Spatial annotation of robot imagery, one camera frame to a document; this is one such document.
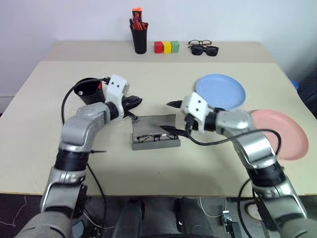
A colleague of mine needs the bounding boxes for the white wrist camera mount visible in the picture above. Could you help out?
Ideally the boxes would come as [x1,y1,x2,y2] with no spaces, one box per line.
[180,92,211,135]
[103,74,131,120]

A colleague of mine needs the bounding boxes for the small black floor device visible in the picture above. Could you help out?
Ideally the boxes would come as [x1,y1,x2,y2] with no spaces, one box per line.
[221,210,233,235]

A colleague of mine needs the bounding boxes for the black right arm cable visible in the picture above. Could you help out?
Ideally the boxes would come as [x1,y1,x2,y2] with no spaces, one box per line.
[185,116,283,159]

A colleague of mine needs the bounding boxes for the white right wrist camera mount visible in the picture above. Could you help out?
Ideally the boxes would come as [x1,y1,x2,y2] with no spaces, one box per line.
[180,92,211,135]

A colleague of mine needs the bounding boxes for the black sunglasses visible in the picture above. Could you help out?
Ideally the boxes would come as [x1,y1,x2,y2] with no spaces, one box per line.
[190,45,220,57]

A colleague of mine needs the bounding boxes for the black cup with white label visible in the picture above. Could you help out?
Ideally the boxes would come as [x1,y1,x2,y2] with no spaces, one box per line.
[73,77,107,106]

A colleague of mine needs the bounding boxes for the thin black frame glasses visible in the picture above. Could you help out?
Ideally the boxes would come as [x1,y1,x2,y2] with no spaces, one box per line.
[135,133,179,144]

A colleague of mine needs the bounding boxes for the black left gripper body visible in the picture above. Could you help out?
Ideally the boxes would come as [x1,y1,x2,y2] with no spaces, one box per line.
[121,96,137,118]

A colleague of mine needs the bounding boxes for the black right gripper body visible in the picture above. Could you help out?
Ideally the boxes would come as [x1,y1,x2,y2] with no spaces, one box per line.
[182,109,199,131]

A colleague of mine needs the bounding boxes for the blue plate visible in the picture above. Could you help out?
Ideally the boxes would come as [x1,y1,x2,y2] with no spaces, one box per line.
[193,73,246,112]

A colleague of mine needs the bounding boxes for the dark chair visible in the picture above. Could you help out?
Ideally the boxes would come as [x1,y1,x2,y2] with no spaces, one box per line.
[296,58,317,110]

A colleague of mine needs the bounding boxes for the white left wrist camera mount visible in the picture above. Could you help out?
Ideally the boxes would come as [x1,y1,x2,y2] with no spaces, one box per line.
[103,74,131,120]

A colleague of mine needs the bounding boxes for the grey glasses case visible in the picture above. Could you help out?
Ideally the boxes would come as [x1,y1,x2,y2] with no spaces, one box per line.
[131,114,182,151]

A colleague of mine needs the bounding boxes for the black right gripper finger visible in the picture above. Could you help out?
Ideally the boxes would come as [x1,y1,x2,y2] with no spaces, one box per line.
[159,124,191,138]
[166,100,185,109]

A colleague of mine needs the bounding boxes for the white oval floor object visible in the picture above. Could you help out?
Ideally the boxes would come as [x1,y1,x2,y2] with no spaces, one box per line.
[245,202,264,222]

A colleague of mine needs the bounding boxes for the white floor cable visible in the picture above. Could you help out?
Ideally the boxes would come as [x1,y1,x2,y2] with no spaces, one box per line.
[198,197,228,219]

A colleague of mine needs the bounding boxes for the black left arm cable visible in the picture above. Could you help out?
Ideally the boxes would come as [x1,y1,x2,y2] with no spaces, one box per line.
[61,77,111,124]

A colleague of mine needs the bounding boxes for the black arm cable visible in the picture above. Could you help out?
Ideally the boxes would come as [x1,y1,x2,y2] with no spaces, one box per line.
[61,77,111,124]
[185,116,283,159]

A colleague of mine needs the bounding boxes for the clear lens black glasses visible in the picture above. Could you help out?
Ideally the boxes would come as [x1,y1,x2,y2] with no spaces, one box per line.
[187,39,212,48]

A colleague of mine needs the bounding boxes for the pink plate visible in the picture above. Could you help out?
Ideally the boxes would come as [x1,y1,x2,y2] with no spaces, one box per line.
[249,109,309,162]

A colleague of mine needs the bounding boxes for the tall black marker cup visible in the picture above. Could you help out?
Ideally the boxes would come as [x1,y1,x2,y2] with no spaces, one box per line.
[129,18,149,55]

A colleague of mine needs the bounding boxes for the dark rounded robot leg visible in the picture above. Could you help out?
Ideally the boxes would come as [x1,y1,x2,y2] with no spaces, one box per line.
[114,197,147,238]
[173,197,216,238]

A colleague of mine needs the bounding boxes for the black hanging cable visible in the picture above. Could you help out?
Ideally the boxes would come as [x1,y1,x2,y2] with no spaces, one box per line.
[237,178,253,238]
[85,163,108,228]

